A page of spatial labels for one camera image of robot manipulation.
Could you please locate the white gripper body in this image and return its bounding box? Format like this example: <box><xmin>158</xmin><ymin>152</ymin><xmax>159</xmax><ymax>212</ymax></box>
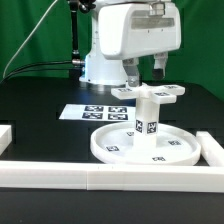
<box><xmin>98</xmin><ymin>2</ymin><xmax>181</xmax><ymax>60</ymax></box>

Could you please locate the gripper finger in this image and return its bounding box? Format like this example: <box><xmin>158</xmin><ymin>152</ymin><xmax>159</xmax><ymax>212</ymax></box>
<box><xmin>152</xmin><ymin>52</ymin><xmax>168</xmax><ymax>80</ymax></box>
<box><xmin>122</xmin><ymin>58</ymin><xmax>140</xmax><ymax>87</ymax></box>

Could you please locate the white cross-shaped table base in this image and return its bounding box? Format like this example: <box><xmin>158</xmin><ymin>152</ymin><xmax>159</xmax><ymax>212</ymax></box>
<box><xmin>111</xmin><ymin>84</ymin><xmax>185</xmax><ymax>104</ymax></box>

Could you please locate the white round table top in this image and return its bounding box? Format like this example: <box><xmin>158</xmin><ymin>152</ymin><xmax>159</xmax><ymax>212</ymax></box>
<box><xmin>90</xmin><ymin>122</ymin><xmax>201</xmax><ymax>166</ymax></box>

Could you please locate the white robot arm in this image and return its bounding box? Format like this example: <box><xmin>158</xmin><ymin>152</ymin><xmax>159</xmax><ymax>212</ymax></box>
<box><xmin>80</xmin><ymin>0</ymin><xmax>181</xmax><ymax>86</ymax></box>

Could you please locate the white marker sheet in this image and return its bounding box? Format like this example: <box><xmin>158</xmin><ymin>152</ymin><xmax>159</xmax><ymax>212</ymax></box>
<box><xmin>59</xmin><ymin>104</ymin><xmax>135</xmax><ymax>122</ymax></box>

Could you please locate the white right fence bar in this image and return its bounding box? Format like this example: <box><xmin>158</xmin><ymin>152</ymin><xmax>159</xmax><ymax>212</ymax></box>
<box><xmin>196</xmin><ymin>131</ymin><xmax>224</xmax><ymax>167</ymax></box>

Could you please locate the white fence bar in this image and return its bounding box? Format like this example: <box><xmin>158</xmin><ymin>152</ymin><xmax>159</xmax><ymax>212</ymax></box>
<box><xmin>196</xmin><ymin>131</ymin><xmax>224</xmax><ymax>167</ymax></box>
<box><xmin>0</xmin><ymin>125</ymin><xmax>12</xmax><ymax>155</ymax></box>
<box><xmin>0</xmin><ymin>161</ymin><xmax>224</xmax><ymax>193</ymax></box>

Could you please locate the white front fence bar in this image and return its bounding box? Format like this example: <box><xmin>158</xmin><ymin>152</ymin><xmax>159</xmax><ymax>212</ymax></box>
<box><xmin>0</xmin><ymin>161</ymin><xmax>224</xmax><ymax>193</ymax></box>

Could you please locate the white left fence bar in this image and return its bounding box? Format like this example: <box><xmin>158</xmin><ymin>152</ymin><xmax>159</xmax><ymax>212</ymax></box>
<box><xmin>0</xmin><ymin>125</ymin><xmax>12</xmax><ymax>155</ymax></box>

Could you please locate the black cable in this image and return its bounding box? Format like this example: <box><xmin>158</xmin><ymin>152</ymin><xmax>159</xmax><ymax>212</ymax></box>
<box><xmin>0</xmin><ymin>60</ymin><xmax>75</xmax><ymax>84</ymax></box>

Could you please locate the grey cable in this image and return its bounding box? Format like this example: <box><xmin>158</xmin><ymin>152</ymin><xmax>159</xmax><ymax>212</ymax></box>
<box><xmin>2</xmin><ymin>0</ymin><xmax>60</xmax><ymax>80</ymax></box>

